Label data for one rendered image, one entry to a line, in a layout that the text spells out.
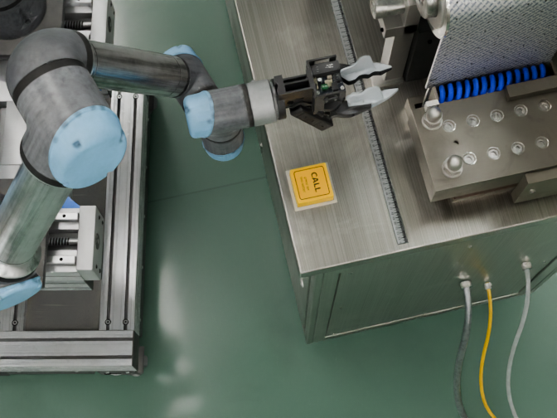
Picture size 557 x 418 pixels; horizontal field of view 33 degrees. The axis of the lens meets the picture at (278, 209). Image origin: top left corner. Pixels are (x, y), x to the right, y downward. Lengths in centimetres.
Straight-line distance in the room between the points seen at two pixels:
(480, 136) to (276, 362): 112
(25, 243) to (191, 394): 114
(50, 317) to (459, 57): 131
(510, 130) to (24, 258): 87
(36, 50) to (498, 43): 76
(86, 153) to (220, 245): 139
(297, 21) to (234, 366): 107
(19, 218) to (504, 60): 87
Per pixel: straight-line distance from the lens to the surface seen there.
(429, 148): 168
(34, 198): 146
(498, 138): 171
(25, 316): 250
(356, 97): 161
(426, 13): 154
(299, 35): 191
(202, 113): 157
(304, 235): 175
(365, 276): 190
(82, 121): 132
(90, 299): 248
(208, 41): 293
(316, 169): 176
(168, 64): 164
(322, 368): 261
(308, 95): 159
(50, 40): 141
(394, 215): 177
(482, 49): 166
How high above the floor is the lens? 258
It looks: 72 degrees down
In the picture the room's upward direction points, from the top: 1 degrees counter-clockwise
